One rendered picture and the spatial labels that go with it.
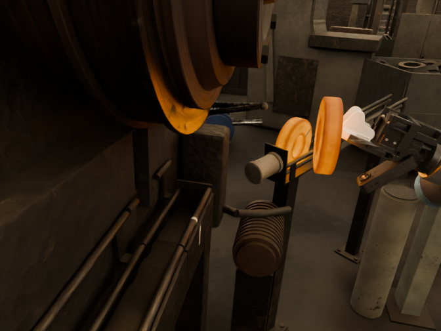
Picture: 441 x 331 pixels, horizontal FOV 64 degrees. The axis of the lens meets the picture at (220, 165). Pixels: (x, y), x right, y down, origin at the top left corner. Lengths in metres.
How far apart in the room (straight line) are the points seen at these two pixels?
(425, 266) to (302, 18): 2.24
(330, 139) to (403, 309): 1.06
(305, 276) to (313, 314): 0.21
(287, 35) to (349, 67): 0.58
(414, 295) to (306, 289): 0.40
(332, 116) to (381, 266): 0.83
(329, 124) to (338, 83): 2.50
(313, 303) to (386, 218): 0.47
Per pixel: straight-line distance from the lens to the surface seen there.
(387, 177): 0.76
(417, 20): 4.93
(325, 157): 0.67
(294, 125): 0.96
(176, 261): 0.53
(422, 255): 1.47
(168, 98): 0.38
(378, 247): 1.37
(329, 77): 3.16
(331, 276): 1.69
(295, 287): 1.58
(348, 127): 0.72
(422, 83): 2.61
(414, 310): 1.63
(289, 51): 3.21
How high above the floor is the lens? 1.05
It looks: 24 degrees down
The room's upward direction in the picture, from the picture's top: 4 degrees clockwise
